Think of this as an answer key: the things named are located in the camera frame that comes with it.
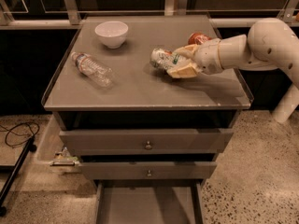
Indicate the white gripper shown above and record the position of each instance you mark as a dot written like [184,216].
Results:
[207,57]

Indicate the white green 7up can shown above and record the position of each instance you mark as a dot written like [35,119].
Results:
[165,59]

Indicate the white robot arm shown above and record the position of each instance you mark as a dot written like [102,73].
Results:
[270,42]

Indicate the red cola can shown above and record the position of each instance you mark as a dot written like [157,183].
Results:
[198,39]

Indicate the grey drawer cabinet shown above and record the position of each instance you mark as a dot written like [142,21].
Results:
[142,97]

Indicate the grey top drawer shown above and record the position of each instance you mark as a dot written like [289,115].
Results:
[145,141]

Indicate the grey drawer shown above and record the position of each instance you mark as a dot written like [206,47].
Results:
[148,170]
[145,141]
[149,202]

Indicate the grey middle drawer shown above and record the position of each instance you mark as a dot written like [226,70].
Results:
[148,170]

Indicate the grey bottom drawer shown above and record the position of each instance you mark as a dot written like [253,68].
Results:
[149,202]

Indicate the white ceramic bowl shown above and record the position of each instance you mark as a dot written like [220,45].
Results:
[112,33]

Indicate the clear plastic water bottle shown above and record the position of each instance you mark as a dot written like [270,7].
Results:
[91,68]

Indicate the black stand leg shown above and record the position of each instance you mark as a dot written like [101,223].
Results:
[12,171]

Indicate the white post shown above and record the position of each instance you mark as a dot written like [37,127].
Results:
[287,104]

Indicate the metal window rail frame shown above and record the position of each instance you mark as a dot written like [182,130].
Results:
[70,13]

